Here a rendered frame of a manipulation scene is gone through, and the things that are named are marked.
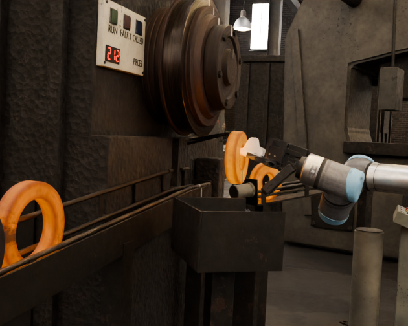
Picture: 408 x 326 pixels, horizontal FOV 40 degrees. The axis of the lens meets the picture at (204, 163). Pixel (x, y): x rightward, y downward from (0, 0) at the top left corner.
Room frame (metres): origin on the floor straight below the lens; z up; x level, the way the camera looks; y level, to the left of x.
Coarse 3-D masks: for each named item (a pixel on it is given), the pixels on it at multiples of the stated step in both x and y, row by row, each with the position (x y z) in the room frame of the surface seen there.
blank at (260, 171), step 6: (258, 168) 2.26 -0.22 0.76; (264, 168) 2.27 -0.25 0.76; (270, 168) 2.29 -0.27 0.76; (252, 174) 2.26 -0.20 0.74; (258, 174) 2.26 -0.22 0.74; (264, 174) 2.28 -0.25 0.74; (270, 174) 2.30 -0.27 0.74; (276, 174) 2.31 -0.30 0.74; (258, 180) 2.26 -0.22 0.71; (258, 186) 2.26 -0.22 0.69; (258, 198) 2.27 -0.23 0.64; (270, 198) 2.30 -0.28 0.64
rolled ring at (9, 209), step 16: (16, 192) 1.03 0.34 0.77; (32, 192) 1.06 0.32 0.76; (48, 192) 1.11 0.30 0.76; (0, 208) 1.01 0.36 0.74; (16, 208) 1.02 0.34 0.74; (48, 208) 1.13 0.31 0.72; (16, 224) 1.02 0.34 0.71; (48, 224) 1.14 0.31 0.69; (64, 224) 1.16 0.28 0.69; (48, 240) 1.13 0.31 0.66; (16, 256) 1.02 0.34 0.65
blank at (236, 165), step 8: (232, 136) 1.63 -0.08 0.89; (240, 136) 1.64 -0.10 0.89; (232, 144) 1.61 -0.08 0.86; (240, 144) 1.65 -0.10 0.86; (232, 152) 1.60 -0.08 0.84; (232, 160) 1.60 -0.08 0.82; (240, 160) 1.70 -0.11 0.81; (248, 160) 1.74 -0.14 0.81; (232, 168) 1.60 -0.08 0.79; (240, 168) 1.66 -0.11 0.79; (232, 176) 1.62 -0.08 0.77; (240, 176) 1.66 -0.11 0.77
